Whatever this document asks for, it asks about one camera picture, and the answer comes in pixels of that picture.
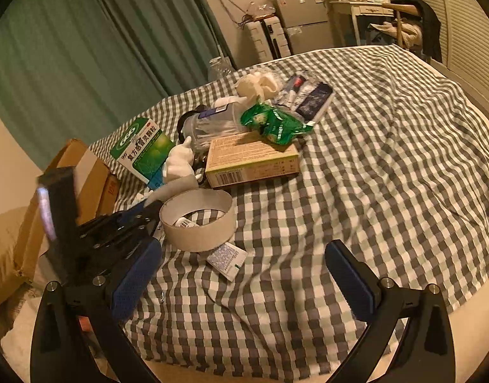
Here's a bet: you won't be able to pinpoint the large water bottle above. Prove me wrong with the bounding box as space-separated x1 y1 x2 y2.
208 56 235 81

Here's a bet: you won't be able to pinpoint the checkered bed sheet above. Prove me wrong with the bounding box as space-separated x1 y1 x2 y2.
124 46 489 382

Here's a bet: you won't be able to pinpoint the brown cardboard box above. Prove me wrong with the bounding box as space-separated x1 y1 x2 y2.
0 139 119 305

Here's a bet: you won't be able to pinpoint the green curtain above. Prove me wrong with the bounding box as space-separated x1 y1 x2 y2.
0 0 229 168

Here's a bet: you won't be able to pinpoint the cream scrunchie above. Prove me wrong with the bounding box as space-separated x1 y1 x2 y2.
236 69 283 101

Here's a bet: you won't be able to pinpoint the white dressing table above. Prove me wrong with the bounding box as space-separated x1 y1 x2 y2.
327 1 394 47

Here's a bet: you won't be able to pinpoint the tan cardboard product box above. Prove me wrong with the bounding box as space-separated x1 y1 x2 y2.
204 131 300 189

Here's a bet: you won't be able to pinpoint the silver mini fridge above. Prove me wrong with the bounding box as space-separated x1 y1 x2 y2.
276 0 334 55

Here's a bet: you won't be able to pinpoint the white tape roll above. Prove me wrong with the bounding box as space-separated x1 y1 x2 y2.
159 187 238 253

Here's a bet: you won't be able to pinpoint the white suitcase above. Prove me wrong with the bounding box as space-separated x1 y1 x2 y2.
244 16 292 62

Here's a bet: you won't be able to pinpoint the louvered wardrobe doors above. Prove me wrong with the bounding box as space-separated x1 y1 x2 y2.
423 0 489 103

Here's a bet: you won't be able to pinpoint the navy floral pouch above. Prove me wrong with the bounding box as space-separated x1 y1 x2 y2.
294 83 334 126

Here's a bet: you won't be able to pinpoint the green snack packet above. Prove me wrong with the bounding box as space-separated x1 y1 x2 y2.
240 103 313 146

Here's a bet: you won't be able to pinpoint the small white sachet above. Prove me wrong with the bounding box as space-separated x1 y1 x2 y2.
206 242 248 281

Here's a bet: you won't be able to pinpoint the green white medicine box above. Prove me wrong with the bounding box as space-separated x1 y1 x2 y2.
110 118 174 190

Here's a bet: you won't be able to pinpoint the wooden chair with clothes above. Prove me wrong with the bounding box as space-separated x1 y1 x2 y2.
367 0 442 62

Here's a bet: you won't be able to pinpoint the clear cotton swab jar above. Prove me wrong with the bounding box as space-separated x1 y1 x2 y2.
181 102 248 153

